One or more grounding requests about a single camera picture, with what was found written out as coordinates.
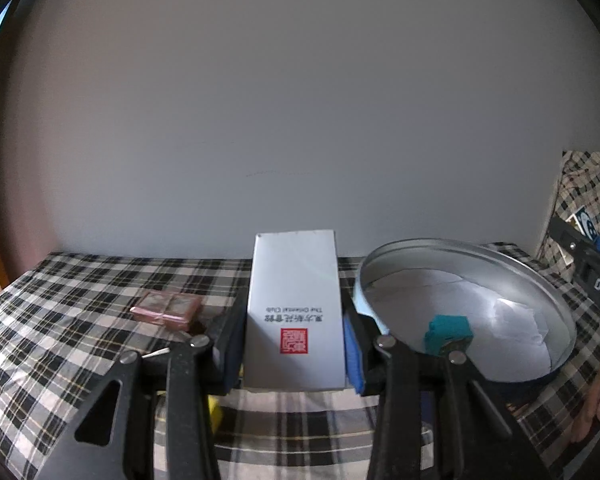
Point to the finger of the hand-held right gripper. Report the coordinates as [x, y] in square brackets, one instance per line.
[570, 235]

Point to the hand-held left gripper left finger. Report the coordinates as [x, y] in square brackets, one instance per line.
[232, 332]

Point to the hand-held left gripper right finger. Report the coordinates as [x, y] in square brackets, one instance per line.
[353, 355]

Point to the white rectangular box red stamp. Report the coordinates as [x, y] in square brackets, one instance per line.
[292, 305]

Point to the round metal tin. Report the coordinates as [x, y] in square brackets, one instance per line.
[430, 255]

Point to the plaid pillow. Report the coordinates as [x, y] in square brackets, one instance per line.
[585, 180]

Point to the small pink brown box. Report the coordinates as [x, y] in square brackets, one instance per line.
[165, 307]

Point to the white paper lining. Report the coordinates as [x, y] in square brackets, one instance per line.
[430, 300]

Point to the teal toy block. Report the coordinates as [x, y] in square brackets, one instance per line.
[447, 329]

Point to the black white plaid blanket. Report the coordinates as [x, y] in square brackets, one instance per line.
[80, 285]

